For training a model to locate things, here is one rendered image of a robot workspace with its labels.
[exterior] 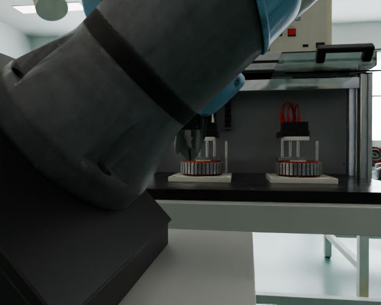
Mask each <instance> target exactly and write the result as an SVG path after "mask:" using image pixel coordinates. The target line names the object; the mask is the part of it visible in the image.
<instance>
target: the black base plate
mask: <svg viewBox="0 0 381 305"><path fill-rule="evenodd" d="M176 173H178V172H156V173H155V174H154V175H153V177H152V179H151V181H150V182H149V185H148V186H147V188H146V190H147V191H148V192H149V194H150V195H151V196H152V197H153V199H154V200H204V201H235V202H293V203H352V204H381V181H378V180H374V179H360V178H357V176H356V175H346V174H325V175H328V176H330V177H334V178H337V179H338V184H314V183H270V182H269V181H268V180H267V179H266V177H265V174H266V173H232V179H231V182H230V183H224V182H169V181H168V177H169V176H172V175H174V174H176Z"/></svg>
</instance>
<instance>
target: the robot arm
mask: <svg viewBox="0 0 381 305"><path fill-rule="evenodd" d="M316 1H317V0H82V7H83V10H84V14H85V16H86V18H85V19H84V20H83V21H82V22H81V23H80V24H79V25H78V26H77V27H76V28H75V29H74V30H72V31H70V32H69V33H67V34H65V35H63V36H61V37H59V38H57V39H55V40H53V41H51V42H49V43H47V44H45V45H43V46H41V47H39V48H37V49H35V50H33V51H31V52H29V53H27V54H25V55H23V56H21V57H19V58H17V59H15V60H13V61H11V62H9V63H8V64H7V65H5V66H4V67H3V68H2V69H1V70H0V129H1V130H2V132H3V133H4V134H5V136H6V137H7V138H8V140H9V141H11V143H12V144H13V145H14V147H15V148H16V149H17V150H18V151H19V152H20V153H21V154H22V155H23V156H24V157H25V158H26V159H27V160H28V161H29V162H30V163H31V164H32V165H33V166H34V167H35V168H37V169H38V170H39V171H40V172H41V173H43V175H45V176H46V177H48V178H49V179H50V180H51V181H52V182H54V183H55V184H57V185H58V186H60V187H61V188H62V189H64V190H66V191H67V192H69V193H70V194H72V195H73V196H75V197H77V198H79V199H81V200H83V201H84V202H87V203H89V204H91V205H93V206H96V207H98V208H102V209H106V210H110V211H121V210H123V209H126V208H127V207H128V206H129V205H130V204H131V203H132V202H133V201H134V200H135V199H137V198H138V197H139V196H140V195H141V194H142V193H143V192H144V190H145V189H146V188H147V186H148V185H149V182H150V181H151V179H152V177H153V175H154V174H155V172H156V170H157V168H158V166H159V164H160V163H161V161H162V159H163V157H164V155H165V154H166V152H167V150H168V148H169V147H170V145H171V143H172V141H174V143H175V144H174V149H175V153H176V154H178V153H179V152H181V154H182V155H183V156H184V157H185V158H186V159H187V160H188V161H193V160H194V158H196V156H197V155H198V153H199V152H200V149H201V147H202V145H203V142H204V140H205V136H206V134H207V131H208V129H209V127H210V124H211V122H212V114H213V113H215V112H216V111H218V110H219V109H220V108H221V107H223V106H224V105H225V104H226V103H227V102H228V101H229V100H230V99H231V98H232V97H233V96H234V95H235V94H236V93H237V92H238V91H239V90H240V89H241V87H242V86H243V85H244V83H245V77H244V76H243V74H242V73H241V72H242V71H244V70H245V69H246V68H247V67H248V66H249V65H250V64H251V63H252V62H253V61H254V60H255V59H256V58H257V57H258V56H259V55H260V54H261V55H264V54H265V53H266V52H268V50H269V47H270V44H271V43H272V42H273V41H274V40H275V39H276V38H277V37H278V36H279V35H280V34H281V33H282V32H283V31H284V30H285V29H286V28H287V27H288V26H289V25H290V24H291V23H292V22H293V21H295V20H296V19H297V18H298V17H299V16H300V15H301V14H303V12H305V11H306V10H307V9H308V8H309V7H311V6H312V5H313V4H314V3H315V2H316ZM186 130H190V131H191V132H192V140H191V144H192V147H191V148H190V147H189V145H188V144H187V140H188V138H187V136H186V133H185V131H186Z"/></svg>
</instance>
